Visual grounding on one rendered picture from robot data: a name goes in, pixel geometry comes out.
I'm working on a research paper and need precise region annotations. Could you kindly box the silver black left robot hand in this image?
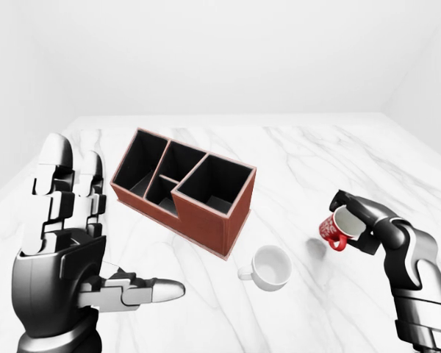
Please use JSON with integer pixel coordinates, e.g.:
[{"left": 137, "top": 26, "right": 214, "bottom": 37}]
[{"left": 11, "top": 132, "right": 187, "bottom": 338}]

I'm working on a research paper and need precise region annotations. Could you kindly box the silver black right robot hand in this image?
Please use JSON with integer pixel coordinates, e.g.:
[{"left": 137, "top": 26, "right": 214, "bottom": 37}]
[{"left": 329, "top": 189, "right": 412, "bottom": 256}]

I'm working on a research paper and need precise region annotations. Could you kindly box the red patterned mug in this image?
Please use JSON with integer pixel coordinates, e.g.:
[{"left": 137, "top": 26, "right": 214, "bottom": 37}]
[{"left": 318, "top": 205, "right": 367, "bottom": 252}]

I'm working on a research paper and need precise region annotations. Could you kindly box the white mug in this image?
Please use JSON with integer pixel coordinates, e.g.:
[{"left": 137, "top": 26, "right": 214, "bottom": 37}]
[{"left": 237, "top": 245, "right": 293, "bottom": 293}]

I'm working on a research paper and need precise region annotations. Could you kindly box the red-brown desk caddy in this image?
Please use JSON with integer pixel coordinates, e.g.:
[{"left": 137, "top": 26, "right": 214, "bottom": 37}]
[{"left": 110, "top": 126, "right": 257, "bottom": 262}]

